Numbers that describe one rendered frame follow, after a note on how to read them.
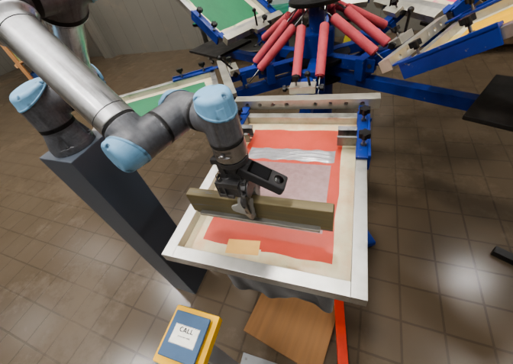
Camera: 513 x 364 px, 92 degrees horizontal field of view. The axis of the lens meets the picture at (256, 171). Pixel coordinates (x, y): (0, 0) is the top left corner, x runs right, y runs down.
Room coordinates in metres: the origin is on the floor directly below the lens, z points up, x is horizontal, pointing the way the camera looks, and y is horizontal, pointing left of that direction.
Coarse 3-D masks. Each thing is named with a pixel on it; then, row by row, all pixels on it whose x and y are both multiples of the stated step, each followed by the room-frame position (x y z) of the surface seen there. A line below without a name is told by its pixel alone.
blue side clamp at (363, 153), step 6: (360, 114) 0.86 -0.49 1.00; (360, 120) 0.83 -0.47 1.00; (366, 120) 0.82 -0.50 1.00; (360, 126) 0.79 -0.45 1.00; (366, 126) 0.78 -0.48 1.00; (366, 144) 0.67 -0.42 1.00; (360, 150) 0.65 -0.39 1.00; (366, 150) 0.64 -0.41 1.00; (360, 156) 0.62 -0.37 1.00; (366, 156) 0.61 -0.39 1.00
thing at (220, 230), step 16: (256, 144) 0.90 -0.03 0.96; (272, 144) 0.87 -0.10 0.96; (288, 144) 0.85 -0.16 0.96; (256, 160) 0.80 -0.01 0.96; (272, 160) 0.77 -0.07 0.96; (272, 192) 0.60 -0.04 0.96; (224, 224) 0.51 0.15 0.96; (240, 224) 0.50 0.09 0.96; (256, 224) 0.48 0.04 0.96; (224, 240) 0.45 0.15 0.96; (256, 240) 0.42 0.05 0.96
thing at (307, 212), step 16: (192, 192) 0.51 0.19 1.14; (208, 192) 0.49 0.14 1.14; (208, 208) 0.48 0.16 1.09; (224, 208) 0.46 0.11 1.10; (256, 208) 0.41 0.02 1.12; (272, 208) 0.40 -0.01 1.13; (288, 208) 0.38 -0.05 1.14; (304, 208) 0.36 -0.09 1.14; (320, 208) 0.35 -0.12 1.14; (320, 224) 0.34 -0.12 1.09
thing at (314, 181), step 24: (312, 144) 0.81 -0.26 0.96; (336, 144) 0.77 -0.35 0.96; (288, 168) 0.70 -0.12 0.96; (312, 168) 0.67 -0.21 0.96; (336, 168) 0.64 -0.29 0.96; (288, 192) 0.58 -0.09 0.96; (312, 192) 0.55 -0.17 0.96; (336, 192) 0.53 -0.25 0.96; (264, 240) 0.42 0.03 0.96; (288, 240) 0.40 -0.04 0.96; (312, 240) 0.38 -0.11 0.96
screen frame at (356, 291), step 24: (264, 120) 1.05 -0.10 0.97; (288, 120) 1.00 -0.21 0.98; (312, 120) 0.95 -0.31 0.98; (336, 120) 0.90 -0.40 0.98; (216, 168) 0.77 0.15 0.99; (360, 168) 0.58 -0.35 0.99; (360, 192) 0.48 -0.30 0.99; (192, 216) 0.56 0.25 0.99; (360, 216) 0.39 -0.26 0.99; (360, 240) 0.32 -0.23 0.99; (192, 264) 0.39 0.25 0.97; (216, 264) 0.36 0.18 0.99; (240, 264) 0.34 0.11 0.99; (264, 264) 0.33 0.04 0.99; (360, 264) 0.26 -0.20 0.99; (312, 288) 0.23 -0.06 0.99; (336, 288) 0.22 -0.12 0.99; (360, 288) 0.21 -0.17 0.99
